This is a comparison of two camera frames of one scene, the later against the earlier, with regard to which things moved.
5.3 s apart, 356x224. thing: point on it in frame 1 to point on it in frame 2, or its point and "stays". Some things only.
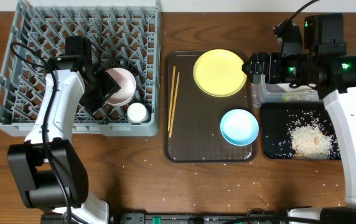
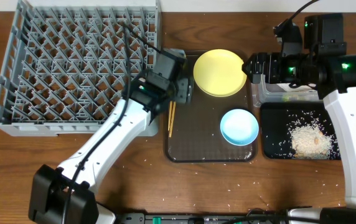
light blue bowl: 239,127 stays
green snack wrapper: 286,98 stays
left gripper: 104,90 to 183,86
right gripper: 273,60 stays
